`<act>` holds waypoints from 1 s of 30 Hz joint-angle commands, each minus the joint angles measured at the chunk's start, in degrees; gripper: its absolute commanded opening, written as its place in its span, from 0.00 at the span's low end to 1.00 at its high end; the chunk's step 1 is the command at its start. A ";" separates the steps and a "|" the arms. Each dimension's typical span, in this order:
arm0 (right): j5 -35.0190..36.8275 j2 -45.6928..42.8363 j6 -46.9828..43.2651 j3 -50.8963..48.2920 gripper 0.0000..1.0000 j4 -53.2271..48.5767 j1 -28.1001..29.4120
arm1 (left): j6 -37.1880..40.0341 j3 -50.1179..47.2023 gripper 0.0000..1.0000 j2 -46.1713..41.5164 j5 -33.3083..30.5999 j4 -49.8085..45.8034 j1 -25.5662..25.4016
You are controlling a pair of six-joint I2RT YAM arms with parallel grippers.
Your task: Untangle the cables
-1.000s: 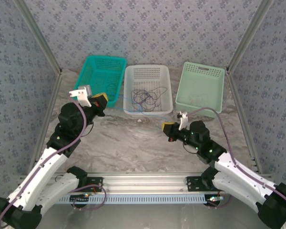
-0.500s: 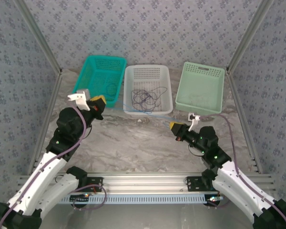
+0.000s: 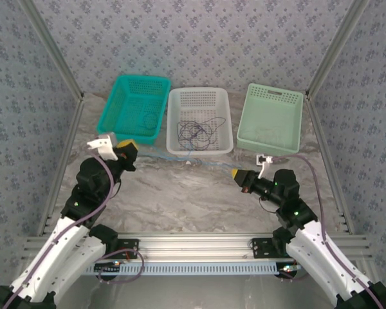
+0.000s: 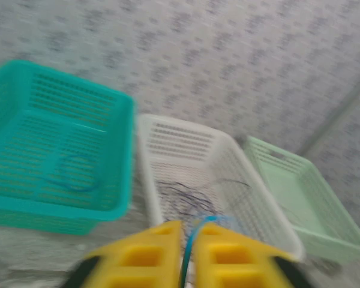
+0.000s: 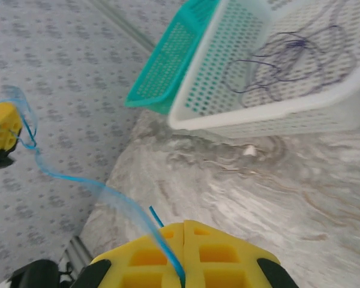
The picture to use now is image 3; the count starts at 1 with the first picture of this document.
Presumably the grey metal panel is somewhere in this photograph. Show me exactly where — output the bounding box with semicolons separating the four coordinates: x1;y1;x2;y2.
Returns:
51;261;342;309

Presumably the thin blue cable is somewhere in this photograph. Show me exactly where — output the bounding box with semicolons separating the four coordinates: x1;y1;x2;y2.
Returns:
137;145;237;171

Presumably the purple arm harness cable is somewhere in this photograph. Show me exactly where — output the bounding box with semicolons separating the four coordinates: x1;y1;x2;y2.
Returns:
270;153;385;309
1;154;145;309

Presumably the slotted pale blue cable duct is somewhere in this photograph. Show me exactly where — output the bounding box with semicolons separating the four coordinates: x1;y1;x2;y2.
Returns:
83;261;279;276

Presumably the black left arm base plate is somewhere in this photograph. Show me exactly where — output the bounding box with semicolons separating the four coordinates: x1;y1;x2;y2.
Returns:
93;238;140;260

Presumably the aluminium mounting rail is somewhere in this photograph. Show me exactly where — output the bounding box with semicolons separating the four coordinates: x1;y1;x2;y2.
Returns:
22;234;372;261

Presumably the purple right arm harness cable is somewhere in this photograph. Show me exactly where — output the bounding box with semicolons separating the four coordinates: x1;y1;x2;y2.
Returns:
270;153;385;309

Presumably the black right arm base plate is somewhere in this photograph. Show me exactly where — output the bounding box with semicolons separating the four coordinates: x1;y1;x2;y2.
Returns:
251;237;297;260

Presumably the teal plastic basket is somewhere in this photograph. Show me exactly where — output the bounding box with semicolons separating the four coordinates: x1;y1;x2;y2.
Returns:
96;74;172;145

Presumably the white plastic basket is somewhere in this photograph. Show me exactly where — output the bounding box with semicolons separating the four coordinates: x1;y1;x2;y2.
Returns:
166;86;235;158

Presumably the mint green plastic basket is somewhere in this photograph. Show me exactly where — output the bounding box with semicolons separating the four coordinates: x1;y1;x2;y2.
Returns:
236;82;305;155

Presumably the black right camera cable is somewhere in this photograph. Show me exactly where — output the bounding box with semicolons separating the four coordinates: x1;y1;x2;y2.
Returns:
259;195;279;214

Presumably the thin dark green cable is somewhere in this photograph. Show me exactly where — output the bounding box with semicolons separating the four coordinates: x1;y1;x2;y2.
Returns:
128;112;160;130

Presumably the small control board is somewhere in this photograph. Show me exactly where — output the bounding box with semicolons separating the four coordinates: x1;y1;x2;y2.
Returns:
94;261;123;280
276;262;302;280

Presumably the aluminium frame post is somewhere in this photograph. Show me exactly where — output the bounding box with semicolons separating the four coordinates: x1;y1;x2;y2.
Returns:
19;0;84;99
307;0;371;96

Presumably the purple left arm harness cable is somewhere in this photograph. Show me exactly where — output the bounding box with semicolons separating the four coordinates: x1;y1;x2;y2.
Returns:
1;154;145;309

